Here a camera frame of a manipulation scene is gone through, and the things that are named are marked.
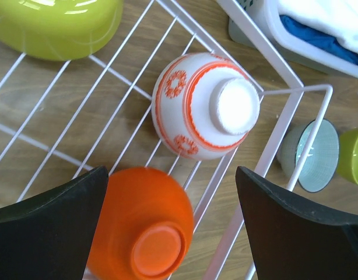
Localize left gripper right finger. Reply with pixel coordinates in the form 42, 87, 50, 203
236, 166, 358, 279

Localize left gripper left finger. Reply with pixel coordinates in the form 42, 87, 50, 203
0, 166, 108, 279

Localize pale blue bowl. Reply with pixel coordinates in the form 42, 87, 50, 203
276, 119, 339, 193

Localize lime green bowl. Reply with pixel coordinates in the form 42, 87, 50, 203
0, 0, 124, 61
336, 128, 358, 185

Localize orange bowl front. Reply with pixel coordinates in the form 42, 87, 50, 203
87, 167, 194, 279

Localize white bowl orange pattern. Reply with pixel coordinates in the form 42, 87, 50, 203
151, 52, 260, 160

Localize dark blue clothes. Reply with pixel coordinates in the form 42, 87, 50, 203
280, 15, 358, 65

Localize white folded cloth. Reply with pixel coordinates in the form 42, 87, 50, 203
278, 0, 358, 54

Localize white plastic laundry basket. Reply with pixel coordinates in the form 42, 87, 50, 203
218, 1, 358, 79

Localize white wire dish rack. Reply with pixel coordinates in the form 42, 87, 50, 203
0, 0, 334, 280

